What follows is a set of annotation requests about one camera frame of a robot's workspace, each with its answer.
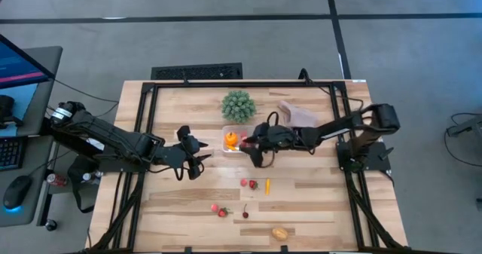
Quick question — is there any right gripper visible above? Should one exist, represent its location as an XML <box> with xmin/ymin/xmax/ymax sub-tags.
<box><xmin>240</xmin><ymin>122</ymin><xmax>300</xmax><ymax>155</ymax></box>

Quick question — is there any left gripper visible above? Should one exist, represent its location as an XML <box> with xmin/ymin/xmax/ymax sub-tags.
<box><xmin>176</xmin><ymin>124</ymin><xmax>212</xmax><ymax>164</ymax></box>

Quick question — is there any clear plastic tupperware container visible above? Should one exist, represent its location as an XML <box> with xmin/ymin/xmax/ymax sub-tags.
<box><xmin>221</xmin><ymin>124</ymin><xmax>264</xmax><ymax>155</ymax></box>

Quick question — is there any green artificial ball plant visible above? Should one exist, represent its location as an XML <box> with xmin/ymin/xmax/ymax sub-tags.
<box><xmin>221</xmin><ymin>90</ymin><xmax>258</xmax><ymax>124</ymax></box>

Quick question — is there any beige folded cloth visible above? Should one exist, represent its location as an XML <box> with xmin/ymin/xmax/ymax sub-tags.
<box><xmin>277</xmin><ymin>99</ymin><xmax>319</xmax><ymax>129</ymax></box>

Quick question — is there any black floor vent grille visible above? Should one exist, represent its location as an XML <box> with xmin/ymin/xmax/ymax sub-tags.
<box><xmin>151</xmin><ymin>62</ymin><xmax>244</xmax><ymax>81</ymax></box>

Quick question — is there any clear plastic bottle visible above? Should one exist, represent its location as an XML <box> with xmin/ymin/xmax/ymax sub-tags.
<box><xmin>81</xmin><ymin>172</ymin><xmax>103</xmax><ymax>184</ymax></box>

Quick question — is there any red soda can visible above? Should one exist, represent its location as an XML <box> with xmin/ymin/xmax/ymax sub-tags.
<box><xmin>45</xmin><ymin>173</ymin><xmax>69</xmax><ymax>188</ymax></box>

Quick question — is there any grey side desk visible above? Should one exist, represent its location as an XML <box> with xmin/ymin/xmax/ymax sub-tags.
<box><xmin>0</xmin><ymin>45</ymin><xmax>63</xmax><ymax>228</ymax></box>

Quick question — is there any black computer mouse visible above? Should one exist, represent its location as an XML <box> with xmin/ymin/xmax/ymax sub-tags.
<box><xmin>2</xmin><ymin>175</ymin><xmax>33</xmax><ymax>211</ymax></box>

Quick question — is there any black keyboard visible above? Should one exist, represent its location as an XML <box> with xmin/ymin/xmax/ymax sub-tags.
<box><xmin>0</xmin><ymin>138</ymin><xmax>24</xmax><ymax>172</ymax></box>

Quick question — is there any black rounded desk object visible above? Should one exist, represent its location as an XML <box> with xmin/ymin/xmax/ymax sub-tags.
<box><xmin>0</xmin><ymin>94</ymin><xmax>18</xmax><ymax>130</ymax></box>

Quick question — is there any computer monitor blue screen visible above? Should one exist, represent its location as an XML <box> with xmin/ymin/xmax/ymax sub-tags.
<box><xmin>0</xmin><ymin>33</ymin><xmax>56</xmax><ymax>90</ymax></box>

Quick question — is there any grey floor power box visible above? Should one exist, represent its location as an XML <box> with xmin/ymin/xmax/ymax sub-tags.
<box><xmin>446</xmin><ymin>115</ymin><xmax>482</xmax><ymax>137</ymax></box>

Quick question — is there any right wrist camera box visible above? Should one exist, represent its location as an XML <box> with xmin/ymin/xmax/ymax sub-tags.
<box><xmin>249</xmin><ymin>151</ymin><xmax>265</xmax><ymax>169</ymax></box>

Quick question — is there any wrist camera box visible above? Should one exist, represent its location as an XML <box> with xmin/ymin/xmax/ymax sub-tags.
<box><xmin>249</xmin><ymin>151</ymin><xmax>265</xmax><ymax>169</ymax></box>
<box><xmin>187</xmin><ymin>161</ymin><xmax>205</xmax><ymax>181</ymax></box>

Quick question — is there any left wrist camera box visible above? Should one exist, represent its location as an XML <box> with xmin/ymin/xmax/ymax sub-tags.
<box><xmin>187</xmin><ymin>161</ymin><xmax>205</xmax><ymax>181</ymax></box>

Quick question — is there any black aluminium table frame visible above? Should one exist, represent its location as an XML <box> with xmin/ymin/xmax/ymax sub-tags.
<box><xmin>88</xmin><ymin>79</ymin><xmax>410</xmax><ymax>254</ymax></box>

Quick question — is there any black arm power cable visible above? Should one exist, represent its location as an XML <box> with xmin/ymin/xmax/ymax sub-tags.
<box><xmin>297</xmin><ymin>68</ymin><xmax>365</xmax><ymax>114</ymax></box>

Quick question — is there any thin black cable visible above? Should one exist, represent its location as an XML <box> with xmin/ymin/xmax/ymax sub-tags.
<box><xmin>52</xmin><ymin>78</ymin><xmax>120</xmax><ymax>104</ymax></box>
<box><xmin>96</xmin><ymin>102</ymin><xmax>120</xmax><ymax>118</ymax></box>

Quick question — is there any black floor cable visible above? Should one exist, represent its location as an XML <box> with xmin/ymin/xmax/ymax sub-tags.
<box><xmin>443</xmin><ymin>112</ymin><xmax>482</xmax><ymax>168</ymax></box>

